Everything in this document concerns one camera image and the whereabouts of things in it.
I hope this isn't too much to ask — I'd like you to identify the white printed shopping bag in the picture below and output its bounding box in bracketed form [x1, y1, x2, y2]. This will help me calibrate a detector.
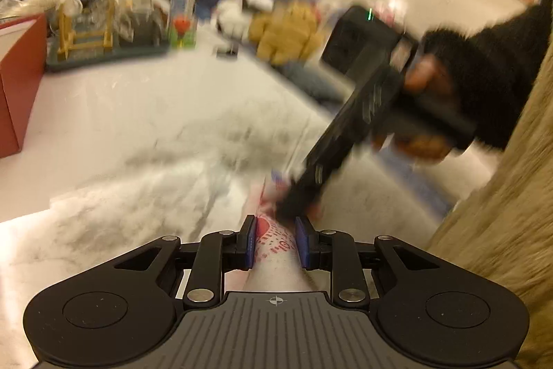
[242, 172, 328, 292]

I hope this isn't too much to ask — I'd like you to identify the dark fuzzy sleeve forearm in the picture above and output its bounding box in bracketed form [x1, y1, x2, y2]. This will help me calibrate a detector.
[423, 0, 552, 150]

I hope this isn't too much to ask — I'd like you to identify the plastic bag of goods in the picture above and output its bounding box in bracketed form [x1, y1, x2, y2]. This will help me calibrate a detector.
[0, 0, 61, 20]

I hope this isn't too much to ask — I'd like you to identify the person right hand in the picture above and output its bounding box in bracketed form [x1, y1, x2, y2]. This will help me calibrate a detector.
[371, 52, 459, 165]

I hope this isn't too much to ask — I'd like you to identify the dark blue folded cloth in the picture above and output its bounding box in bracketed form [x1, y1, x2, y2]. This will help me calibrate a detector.
[275, 61, 344, 107]

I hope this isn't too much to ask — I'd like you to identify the yellow muscular cat plush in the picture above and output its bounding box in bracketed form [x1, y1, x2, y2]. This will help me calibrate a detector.
[247, 0, 325, 66]

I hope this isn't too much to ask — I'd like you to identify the small black clip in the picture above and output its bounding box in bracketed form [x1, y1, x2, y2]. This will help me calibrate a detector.
[215, 43, 239, 60]

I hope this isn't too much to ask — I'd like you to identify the white plush dog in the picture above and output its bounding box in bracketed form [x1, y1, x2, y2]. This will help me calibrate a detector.
[212, 0, 253, 42]

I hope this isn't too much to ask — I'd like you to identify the green toy with orange figure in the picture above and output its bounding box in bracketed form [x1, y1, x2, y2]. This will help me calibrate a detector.
[168, 15, 197, 49]

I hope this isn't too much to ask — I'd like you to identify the grey glass pitcher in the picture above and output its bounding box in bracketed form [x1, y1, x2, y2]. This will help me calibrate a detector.
[118, 9, 166, 47]

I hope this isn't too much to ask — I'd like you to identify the teal dish tray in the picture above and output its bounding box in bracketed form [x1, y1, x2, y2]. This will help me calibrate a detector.
[44, 41, 170, 73]

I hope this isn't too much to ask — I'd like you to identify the wooden drying rack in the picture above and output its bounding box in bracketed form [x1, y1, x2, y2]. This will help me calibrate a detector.
[56, 0, 115, 61]

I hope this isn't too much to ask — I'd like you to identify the red cardboard box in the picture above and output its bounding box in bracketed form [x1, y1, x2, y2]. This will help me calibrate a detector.
[0, 14, 47, 157]

